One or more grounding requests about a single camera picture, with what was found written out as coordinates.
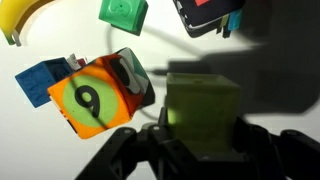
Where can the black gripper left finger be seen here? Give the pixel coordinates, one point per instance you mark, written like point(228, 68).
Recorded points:
point(146, 153)

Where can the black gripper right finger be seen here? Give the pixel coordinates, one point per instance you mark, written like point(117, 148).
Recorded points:
point(283, 156)

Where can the light green building block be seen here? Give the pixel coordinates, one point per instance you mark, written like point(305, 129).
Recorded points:
point(203, 110)

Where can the orange fabric dice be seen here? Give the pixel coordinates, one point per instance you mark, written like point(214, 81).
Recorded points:
point(91, 103)

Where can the blue building block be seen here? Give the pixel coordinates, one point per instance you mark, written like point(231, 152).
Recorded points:
point(38, 83)

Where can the teal green building block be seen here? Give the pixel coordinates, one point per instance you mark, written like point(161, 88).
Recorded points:
point(124, 15)

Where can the black fabric cube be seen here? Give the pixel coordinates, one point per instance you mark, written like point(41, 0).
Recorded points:
point(210, 13)

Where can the yellow banana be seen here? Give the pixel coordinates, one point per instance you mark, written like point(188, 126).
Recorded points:
point(15, 16)

